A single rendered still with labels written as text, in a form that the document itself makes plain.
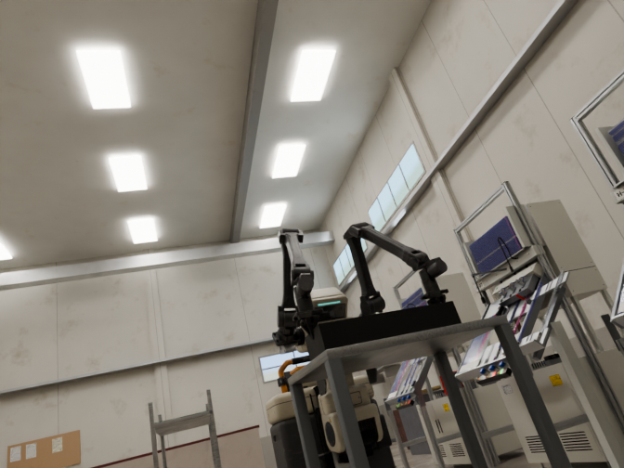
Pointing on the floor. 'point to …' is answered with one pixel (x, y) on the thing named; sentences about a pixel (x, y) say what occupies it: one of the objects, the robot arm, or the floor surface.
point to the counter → (246, 455)
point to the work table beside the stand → (342, 356)
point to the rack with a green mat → (184, 430)
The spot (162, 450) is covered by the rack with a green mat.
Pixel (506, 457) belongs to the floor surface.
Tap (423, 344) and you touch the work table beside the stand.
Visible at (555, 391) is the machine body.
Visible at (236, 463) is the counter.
